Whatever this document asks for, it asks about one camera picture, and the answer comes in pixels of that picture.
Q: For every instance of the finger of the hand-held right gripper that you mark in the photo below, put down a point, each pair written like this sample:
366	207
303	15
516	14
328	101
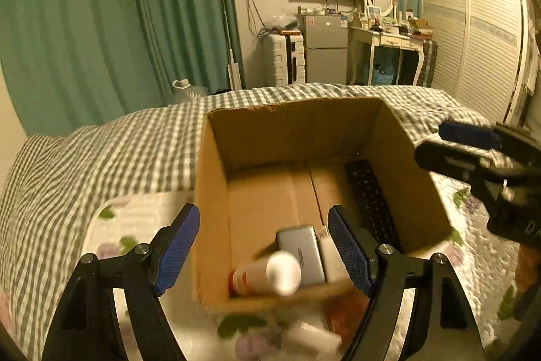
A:
467	134
448	162

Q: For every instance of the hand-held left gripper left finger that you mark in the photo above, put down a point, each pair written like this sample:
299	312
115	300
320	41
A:
177	251

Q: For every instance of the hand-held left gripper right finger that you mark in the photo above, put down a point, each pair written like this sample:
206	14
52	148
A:
349	251

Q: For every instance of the white bottle with red label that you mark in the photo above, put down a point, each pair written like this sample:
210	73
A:
270	272

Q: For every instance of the brown cardboard box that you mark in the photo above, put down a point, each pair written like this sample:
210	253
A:
262	196

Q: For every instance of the white rectangular case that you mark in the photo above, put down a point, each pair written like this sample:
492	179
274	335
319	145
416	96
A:
332	259

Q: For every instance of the silver power bank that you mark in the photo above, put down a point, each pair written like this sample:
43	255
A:
306	247

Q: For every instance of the black keyboard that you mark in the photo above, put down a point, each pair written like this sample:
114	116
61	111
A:
372	196

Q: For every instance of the orange-brown fuzzy object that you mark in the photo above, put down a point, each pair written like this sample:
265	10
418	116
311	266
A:
344	316

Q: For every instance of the black suitcase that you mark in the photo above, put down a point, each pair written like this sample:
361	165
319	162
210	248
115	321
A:
430	63

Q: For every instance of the white floral quilt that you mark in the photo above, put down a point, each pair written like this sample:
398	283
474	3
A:
473	259

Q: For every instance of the white small box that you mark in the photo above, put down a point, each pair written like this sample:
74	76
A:
315	335

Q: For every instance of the blue basket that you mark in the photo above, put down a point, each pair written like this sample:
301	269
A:
383	77

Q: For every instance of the white louvred wardrobe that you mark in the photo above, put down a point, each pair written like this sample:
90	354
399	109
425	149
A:
477	27

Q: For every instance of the green checked blanket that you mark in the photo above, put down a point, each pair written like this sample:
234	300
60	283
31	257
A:
105	166

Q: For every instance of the white dressing table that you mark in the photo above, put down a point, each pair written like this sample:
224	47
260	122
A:
389	41

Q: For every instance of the clear plastic water jug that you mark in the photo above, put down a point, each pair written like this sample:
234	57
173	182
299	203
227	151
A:
186	90

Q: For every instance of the silver two-door fridge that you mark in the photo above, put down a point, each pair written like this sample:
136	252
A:
325	48

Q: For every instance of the white ribbed suitcase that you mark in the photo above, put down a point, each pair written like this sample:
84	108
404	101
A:
281	60

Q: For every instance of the white flat mop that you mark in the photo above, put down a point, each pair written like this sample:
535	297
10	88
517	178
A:
230	60

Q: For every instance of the wide green curtain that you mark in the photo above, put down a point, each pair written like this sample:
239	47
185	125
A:
93	27

